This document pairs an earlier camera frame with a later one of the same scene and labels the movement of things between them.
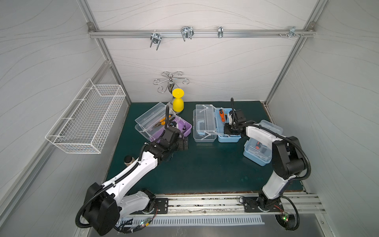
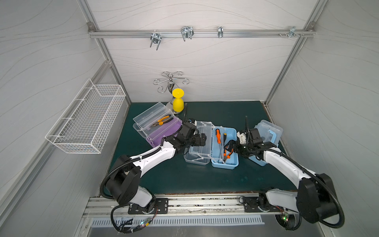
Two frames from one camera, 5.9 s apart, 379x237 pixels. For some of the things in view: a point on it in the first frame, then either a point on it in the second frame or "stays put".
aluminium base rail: x=294 y=205 stays put
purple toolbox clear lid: x=151 y=124 stays put
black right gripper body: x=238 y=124 → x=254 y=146
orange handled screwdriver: x=222 y=115 → x=217 y=133
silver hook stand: x=170 y=85 stays put
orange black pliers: x=163 y=121 stays put
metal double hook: x=187 y=32 stays put
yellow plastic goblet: x=177 y=102 stays put
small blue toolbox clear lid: x=205 y=123 → x=201 y=155
